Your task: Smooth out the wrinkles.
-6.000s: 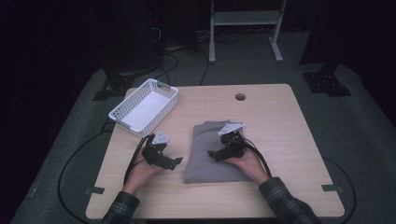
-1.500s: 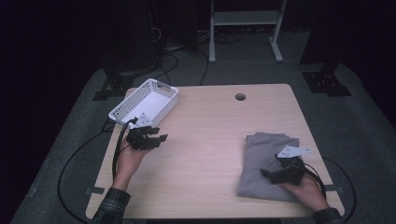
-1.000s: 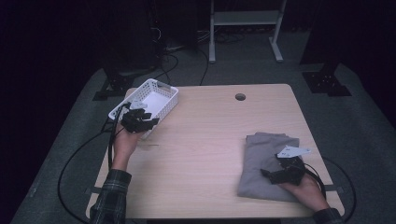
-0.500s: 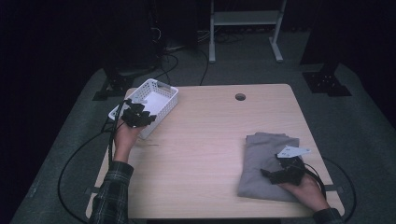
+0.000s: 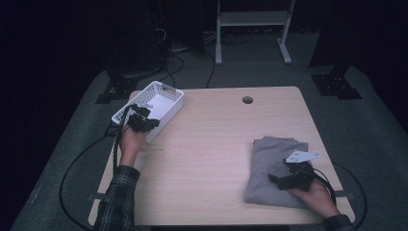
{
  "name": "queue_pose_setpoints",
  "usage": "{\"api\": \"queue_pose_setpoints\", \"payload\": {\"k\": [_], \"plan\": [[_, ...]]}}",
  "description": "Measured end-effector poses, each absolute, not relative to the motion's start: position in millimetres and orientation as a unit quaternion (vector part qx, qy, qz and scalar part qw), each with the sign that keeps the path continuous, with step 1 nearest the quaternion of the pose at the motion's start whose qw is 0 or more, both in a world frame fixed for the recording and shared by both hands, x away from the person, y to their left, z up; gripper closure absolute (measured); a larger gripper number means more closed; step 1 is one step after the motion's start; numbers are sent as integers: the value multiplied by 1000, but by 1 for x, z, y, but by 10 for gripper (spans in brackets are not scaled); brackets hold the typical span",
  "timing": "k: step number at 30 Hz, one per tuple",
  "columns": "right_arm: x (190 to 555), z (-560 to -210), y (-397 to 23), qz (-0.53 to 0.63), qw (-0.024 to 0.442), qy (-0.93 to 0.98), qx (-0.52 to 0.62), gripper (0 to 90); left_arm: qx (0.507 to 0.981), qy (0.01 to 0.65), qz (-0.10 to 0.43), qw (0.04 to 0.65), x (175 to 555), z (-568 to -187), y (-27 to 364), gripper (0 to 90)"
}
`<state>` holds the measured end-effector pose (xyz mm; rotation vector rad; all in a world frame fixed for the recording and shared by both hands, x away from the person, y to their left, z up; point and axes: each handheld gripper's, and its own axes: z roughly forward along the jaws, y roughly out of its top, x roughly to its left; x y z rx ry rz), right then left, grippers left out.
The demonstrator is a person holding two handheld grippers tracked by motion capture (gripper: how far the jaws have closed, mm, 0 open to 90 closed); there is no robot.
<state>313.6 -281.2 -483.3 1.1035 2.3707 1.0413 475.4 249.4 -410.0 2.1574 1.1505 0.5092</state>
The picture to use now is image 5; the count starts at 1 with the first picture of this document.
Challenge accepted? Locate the bundle of background cables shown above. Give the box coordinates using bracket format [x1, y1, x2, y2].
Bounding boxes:
[203, 30, 254, 46]

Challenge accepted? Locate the grey shirt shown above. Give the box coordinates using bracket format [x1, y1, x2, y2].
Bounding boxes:
[243, 136, 311, 210]

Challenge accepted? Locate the right hand-held gripper black cable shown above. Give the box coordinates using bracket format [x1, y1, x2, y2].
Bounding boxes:
[307, 162, 337, 206]

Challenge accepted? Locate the black floor cable tangle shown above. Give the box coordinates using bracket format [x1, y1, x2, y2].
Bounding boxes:
[158, 54, 186, 85]

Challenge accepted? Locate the black stand base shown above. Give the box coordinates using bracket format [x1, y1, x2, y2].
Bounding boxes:
[310, 62, 364, 100]
[94, 66, 162, 105]

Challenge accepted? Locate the thin black floor cable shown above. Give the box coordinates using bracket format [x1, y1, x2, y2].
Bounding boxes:
[205, 49, 217, 90]

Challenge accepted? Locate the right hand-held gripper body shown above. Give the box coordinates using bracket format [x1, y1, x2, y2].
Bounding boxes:
[275, 149, 321, 193]

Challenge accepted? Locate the hand-held gripper black cable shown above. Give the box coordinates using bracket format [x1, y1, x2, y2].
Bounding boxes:
[307, 162, 337, 206]
[112, 104, 134, 172]

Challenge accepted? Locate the left hand-held gripper black cable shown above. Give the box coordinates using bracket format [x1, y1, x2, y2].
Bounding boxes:
[112, 104, 134, 172]

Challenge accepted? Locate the black looped floor cable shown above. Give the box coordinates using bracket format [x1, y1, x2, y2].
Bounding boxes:
[59, 134, 112, 231]
[331, 161, 368, 231]

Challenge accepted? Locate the person's right hand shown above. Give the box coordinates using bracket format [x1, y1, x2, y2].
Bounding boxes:
[286, 178, 341, 219]

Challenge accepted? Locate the person's left hand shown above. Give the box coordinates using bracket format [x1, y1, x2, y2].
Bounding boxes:
[118, 125, 148, 168]

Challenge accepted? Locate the white plastic basket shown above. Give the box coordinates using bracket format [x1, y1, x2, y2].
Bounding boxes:
[111, 80, 186, 144]

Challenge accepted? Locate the white metal stand frame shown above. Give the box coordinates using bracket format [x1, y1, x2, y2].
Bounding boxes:
[215, 0, 296, 66]

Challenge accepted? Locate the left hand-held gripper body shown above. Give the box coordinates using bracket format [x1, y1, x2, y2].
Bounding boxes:
[125, 101, 154, 133]

